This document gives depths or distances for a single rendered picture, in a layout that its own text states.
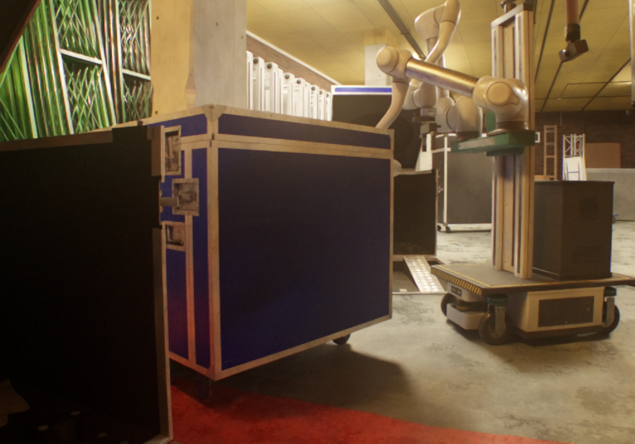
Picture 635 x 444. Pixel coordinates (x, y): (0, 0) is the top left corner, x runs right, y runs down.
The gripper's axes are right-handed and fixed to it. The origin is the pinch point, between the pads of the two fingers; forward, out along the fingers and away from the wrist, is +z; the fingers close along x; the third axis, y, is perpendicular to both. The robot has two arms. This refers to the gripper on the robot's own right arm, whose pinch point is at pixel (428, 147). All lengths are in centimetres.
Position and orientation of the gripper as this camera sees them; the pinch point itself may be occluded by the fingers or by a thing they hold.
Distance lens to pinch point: 278.0
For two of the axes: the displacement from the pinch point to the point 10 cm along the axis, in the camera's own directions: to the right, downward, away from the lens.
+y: 9.9, -0.1, 1.6
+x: -1.6, -0.4, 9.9
